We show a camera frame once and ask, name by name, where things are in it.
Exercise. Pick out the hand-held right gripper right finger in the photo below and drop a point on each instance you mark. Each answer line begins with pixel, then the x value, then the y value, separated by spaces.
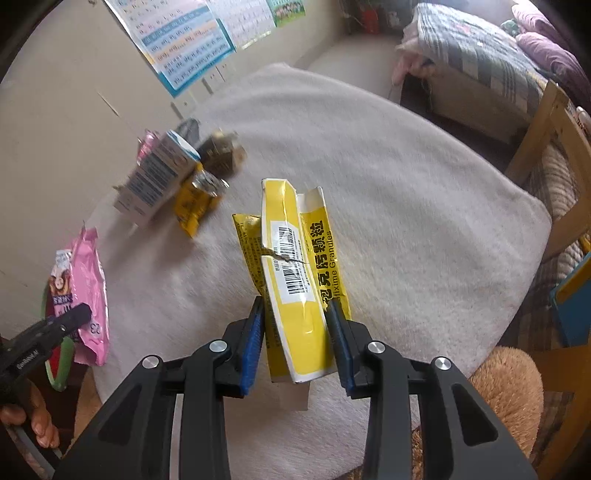
pixel 339 341

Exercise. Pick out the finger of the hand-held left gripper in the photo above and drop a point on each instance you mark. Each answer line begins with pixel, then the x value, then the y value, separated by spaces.
pixel 69 319

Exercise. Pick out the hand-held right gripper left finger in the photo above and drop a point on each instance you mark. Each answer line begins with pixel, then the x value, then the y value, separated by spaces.
pixel 251 346

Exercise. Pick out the green rimmed waste bin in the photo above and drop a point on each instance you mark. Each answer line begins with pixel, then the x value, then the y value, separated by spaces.
pixel 62 369

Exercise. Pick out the pink cartoon snack packet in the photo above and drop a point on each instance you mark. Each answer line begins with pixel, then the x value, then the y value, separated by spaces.
pixel 90 277

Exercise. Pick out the yellow snack packet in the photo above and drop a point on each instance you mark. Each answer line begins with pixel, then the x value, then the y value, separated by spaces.
pixel 286 286

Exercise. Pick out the person's left hand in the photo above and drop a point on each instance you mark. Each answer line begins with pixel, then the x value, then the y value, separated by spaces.
pixel 37 415

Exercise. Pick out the white fleece blanket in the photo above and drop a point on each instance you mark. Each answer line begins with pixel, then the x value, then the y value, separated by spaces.
pixel 392 207

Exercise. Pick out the small yellow snack wrapper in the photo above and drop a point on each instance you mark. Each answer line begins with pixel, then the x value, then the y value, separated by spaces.
pixel 191 203

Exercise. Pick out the white and blue carton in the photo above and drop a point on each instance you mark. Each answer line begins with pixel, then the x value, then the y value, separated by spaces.
pixel 152 184

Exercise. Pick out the brown plush toy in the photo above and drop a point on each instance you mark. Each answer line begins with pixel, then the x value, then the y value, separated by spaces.
pixel 508 392

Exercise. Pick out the dark gold foil wrapper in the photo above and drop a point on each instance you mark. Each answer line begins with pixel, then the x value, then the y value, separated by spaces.
pixel 221 152

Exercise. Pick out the grey foil wrapper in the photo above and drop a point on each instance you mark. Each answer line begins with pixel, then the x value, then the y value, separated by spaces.
pixel 187 129

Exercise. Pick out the blue book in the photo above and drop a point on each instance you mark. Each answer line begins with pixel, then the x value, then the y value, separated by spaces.
pixel 572 304

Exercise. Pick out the patterned chair cushion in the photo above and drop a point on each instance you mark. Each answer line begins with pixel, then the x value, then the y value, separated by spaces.
pixel 558 184

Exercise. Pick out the wooden chair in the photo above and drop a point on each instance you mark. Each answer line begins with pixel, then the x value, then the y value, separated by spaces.
pixel 540 134

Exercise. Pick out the pink bed sheet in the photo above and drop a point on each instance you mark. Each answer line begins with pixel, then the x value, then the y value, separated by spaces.
pixel 411 60

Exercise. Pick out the bed with plaid blanket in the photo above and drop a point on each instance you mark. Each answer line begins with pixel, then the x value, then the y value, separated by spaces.
pixel 471 50

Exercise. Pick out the orange bucket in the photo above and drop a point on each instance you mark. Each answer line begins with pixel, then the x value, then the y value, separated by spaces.
pixel 369 19

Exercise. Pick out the green soft toy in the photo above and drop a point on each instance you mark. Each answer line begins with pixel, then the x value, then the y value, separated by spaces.
pixel 508 25

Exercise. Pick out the white wall socket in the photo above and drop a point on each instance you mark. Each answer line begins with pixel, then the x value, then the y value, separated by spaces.
pixel 184 105
pixel 217 76

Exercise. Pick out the blue alphabet wall poster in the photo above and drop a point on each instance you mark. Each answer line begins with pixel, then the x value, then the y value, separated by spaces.
pixel 184 41

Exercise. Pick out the white chart wall poster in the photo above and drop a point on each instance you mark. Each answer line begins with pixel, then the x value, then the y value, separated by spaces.
pixel 240 16

